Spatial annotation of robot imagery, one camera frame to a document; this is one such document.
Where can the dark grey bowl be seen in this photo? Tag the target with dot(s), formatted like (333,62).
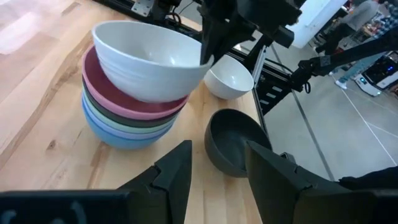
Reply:
(230,140)

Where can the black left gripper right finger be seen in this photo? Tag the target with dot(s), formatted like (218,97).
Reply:
(273,186)

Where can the white panel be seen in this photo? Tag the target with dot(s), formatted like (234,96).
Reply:
(317,18)

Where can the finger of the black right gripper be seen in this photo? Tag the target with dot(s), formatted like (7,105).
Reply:
(231,37)
(207,40)

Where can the black jointed arm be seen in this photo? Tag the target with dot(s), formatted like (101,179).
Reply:
(342,59)

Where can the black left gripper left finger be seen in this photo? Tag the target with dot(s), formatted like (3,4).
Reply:
(174,174)

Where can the large white bowl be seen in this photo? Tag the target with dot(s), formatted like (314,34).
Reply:
(140,53)

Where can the small white bowl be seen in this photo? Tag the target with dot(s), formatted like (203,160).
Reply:
(228,77)

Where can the person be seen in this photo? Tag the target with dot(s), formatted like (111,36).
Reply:
(351,21)
(373,40)

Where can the pale green bowl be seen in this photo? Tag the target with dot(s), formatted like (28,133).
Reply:
(130,129)

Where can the pink bowl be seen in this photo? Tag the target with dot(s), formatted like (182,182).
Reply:
(102,90)

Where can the lavender bowl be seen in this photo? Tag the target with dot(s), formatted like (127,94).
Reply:
(130,135)

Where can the white black mobile device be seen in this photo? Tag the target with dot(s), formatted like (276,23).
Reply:
(377,74)

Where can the silver metal bracket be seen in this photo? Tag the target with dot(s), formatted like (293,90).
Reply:
(142,6)

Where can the light blue bowl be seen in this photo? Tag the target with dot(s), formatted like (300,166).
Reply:
(124,143)

